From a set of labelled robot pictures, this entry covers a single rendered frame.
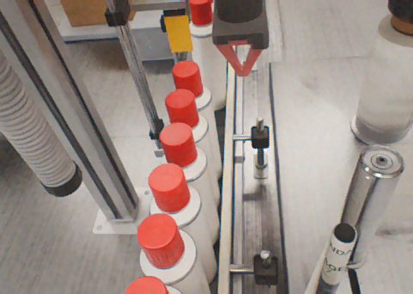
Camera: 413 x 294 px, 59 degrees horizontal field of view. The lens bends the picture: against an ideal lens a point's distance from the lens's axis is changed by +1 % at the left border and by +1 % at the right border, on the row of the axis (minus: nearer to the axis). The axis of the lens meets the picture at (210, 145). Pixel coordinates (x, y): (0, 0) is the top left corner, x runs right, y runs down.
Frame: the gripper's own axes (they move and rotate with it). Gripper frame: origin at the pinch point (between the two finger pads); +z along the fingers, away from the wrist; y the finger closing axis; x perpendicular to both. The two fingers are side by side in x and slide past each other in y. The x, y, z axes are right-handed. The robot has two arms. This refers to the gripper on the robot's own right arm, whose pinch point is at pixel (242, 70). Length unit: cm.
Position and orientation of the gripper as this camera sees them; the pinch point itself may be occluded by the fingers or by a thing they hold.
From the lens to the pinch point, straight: 52.8
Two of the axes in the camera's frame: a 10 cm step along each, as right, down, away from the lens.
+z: 1.1, 6.5, 7.5
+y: 0.5, -7.6, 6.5
